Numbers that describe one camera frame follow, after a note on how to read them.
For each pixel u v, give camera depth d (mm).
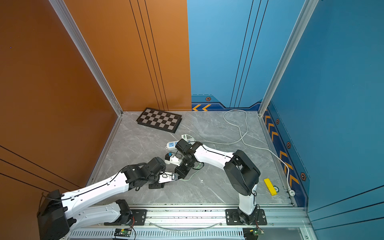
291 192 830
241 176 482
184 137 940
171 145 970
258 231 696
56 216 391
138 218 739
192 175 849
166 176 681
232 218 725
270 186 810
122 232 718
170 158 745
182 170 722
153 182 677
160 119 1120
